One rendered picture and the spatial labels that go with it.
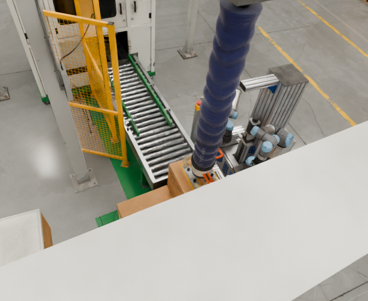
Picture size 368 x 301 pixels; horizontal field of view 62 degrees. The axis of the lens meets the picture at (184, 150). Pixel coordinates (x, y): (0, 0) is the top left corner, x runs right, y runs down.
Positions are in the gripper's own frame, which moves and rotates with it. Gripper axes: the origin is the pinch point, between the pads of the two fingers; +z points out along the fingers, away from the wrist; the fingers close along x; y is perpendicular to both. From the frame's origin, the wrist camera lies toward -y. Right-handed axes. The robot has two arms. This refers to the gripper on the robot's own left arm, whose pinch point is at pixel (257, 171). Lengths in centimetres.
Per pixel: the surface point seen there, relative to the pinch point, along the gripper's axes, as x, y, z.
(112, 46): -146, 80, -37
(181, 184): -39, 46, 58
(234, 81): -28, 26, -77
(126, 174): -131, 82, 152
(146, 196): -60, 77, 98
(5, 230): -43, 204, 50
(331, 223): 97, 110, -180
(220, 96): -28, 33, -66
